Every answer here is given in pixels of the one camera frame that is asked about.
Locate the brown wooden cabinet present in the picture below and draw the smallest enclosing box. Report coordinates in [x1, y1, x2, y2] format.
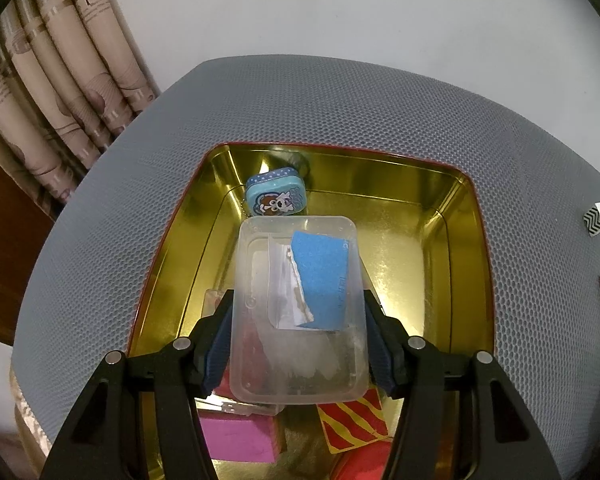
[0, 140, 56, 346]

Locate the shiny beige cloth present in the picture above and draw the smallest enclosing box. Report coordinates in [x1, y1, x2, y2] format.
[7, 362, 53, 461]

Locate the white cube with zigzag side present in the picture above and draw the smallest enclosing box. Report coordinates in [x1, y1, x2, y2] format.
[582, 202, 600, 237]

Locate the pink block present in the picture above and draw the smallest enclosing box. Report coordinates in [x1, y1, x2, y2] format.
[196, 367, 287, 463]

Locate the beige patterned curtain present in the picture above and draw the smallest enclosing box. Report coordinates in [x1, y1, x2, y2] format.
[0, 0, 161, 221]

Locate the clear plastic box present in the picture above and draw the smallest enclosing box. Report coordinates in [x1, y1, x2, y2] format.
[228, 215, 371, 405]

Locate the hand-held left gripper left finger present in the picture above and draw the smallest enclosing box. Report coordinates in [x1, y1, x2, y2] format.
[39, 290, 236, 480]

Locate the small blue cartoon tin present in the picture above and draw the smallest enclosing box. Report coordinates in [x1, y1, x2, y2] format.
[245, 167, 308, 217]

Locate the yellow red striped wooden cube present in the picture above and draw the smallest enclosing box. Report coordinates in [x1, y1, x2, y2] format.
[316, 385, 393, 455]

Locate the grey mesh mat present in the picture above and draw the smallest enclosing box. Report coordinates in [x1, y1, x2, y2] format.
[11, 55, 600, 480]

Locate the gold metal tin tray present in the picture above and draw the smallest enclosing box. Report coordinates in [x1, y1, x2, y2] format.
[125, 142, 496, 480]

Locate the red rectangular box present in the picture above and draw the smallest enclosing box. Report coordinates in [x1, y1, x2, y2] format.
[330, 437, 396, 480]

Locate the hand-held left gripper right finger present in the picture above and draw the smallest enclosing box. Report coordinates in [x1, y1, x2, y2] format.
[362, 290, 563, 480]

